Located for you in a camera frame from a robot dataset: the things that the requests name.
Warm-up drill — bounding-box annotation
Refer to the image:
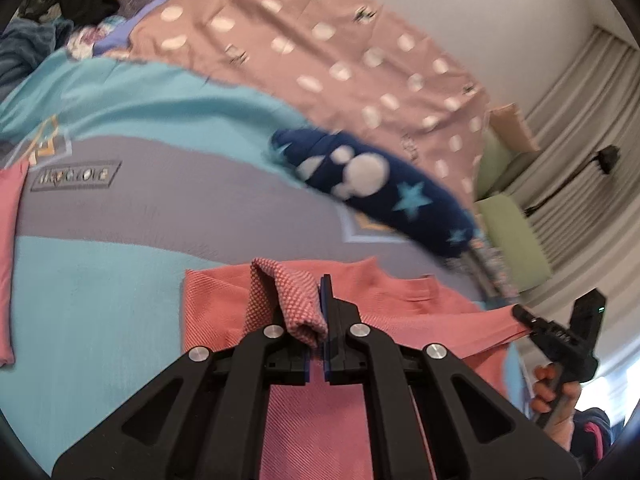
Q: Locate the camouflage garment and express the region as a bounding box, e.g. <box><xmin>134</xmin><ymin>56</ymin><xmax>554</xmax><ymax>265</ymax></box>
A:
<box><xmin>17</xmin><ymin>0</ymin><xmax>68</xmax><ymax>23</ymax></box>

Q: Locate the beige curtain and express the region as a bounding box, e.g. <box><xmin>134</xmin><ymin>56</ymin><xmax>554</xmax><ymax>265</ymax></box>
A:
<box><xmin>500</xmin><ymin>25</ymin><xmax>640</xmax><ymax>391</ymax></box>

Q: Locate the blue and grey bed sheet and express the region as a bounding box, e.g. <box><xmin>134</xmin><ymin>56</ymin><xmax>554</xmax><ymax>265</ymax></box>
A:
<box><xmin>0</xmin><ymin>52</ymin><xmax>527</xmax><ymax>476</ymax></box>

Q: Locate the pink polka dot blanket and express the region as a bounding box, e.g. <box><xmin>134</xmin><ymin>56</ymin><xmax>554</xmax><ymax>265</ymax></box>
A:
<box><xmin>127</xmin><ymin>0</ymin><xmax>494</xmax><ymax>211</ymax></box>

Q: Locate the black floor lamp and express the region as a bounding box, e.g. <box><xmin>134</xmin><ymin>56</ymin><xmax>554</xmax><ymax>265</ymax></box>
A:
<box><xmin>522</xmin><ymin>145</ymin><xmax>622</xmax><ymax>217</ymax></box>

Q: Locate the purple floral quilt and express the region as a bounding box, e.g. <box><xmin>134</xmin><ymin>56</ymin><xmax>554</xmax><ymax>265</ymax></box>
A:
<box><xmin>65</xmin><ymin>0</ymin><xmax>197</xmax><ymax>61</ymax></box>

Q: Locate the navy star-print folded garment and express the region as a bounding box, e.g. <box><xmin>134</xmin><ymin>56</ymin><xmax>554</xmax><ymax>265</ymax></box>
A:
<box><xmin>270</xmin><ymin>127</ymin><xmax>479</xmax><ymax>261</ymax></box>

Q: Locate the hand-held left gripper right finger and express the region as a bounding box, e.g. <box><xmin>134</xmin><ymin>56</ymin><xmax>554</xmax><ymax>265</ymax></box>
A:
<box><xmin>321</xmin><ymin>274</ymin><xmax>584</xmax><ymax>480</ymax></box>

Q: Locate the person's right hand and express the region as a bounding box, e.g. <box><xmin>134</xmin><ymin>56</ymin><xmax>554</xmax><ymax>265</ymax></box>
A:
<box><xmin>530</xmin><ymin>364</ymin><xmax>582</xmax><ymax>452</ymax></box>

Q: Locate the person's dark clothing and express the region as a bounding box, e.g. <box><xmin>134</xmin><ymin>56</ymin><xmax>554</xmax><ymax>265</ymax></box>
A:
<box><xmin>570</xmin><ymin>406</ymin><xmax>614</xmax><ymax>463</ymax></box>

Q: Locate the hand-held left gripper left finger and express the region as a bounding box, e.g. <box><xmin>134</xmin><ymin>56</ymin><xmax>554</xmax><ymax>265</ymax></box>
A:
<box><xmin>51</xmin><ymin>304</ymin><xmax>314</xmax><ymax>480</ymax></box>

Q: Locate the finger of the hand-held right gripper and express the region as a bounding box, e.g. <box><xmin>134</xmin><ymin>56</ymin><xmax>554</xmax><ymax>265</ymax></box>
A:
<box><xmin>511</xmin><ymin>304</ymin><xmax>540</xmax><ymax>335</ymax></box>

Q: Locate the large green pillow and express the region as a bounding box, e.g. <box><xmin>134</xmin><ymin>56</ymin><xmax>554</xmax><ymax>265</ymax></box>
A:
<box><xmin>472</xmin><ymin>195</ymin><xmax>554</xmax><ymax>292</ymax></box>

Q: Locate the beige pillow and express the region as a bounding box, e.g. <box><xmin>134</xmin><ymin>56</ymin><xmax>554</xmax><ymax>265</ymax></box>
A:
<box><xmin>486</xmin><ymin>102</ymin><xmax>542</xmax><ymax>154</ymax></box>

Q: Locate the floral folded garment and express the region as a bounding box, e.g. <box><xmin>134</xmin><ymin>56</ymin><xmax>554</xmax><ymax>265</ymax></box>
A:
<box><xmin>450</xmin><ymin>237</ymin><xmax>522</xmax><ymax>307</ymax></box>

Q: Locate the blue fleece blanket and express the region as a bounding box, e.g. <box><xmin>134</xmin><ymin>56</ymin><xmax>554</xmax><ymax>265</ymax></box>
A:
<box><xmin>0</xmin><ymin>19</ymin><xmax>74</xmax><ymax>98</ymax></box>

